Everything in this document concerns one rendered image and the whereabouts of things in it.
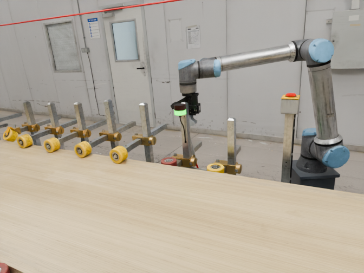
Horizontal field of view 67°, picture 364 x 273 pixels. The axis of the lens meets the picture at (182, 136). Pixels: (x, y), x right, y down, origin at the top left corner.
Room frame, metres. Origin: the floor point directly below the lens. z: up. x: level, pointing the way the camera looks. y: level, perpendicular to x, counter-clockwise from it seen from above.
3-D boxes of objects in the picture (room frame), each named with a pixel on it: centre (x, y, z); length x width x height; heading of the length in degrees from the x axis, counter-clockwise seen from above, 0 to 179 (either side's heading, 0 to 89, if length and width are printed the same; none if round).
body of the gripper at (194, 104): (1.44, -0.06, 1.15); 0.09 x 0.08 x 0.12; 63
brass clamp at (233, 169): (1.27, -0.22, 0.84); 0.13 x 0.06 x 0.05; 63
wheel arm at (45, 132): (1.88, 0.89, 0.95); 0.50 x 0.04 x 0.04; 153
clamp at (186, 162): (1.38, 0.00, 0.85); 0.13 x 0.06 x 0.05; 63
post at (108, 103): (1.60, 0.42, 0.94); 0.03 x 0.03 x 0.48; 63
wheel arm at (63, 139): (1.76, 0.67, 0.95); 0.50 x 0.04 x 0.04; 153
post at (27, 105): (1.95, 1.09, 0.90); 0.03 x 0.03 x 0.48; 63
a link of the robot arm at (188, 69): (1.45, -0.05, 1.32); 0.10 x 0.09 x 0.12; 93
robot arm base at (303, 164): (1.67, -0.87, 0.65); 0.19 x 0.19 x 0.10
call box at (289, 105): (1.14, -0.48, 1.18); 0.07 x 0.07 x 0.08; 63
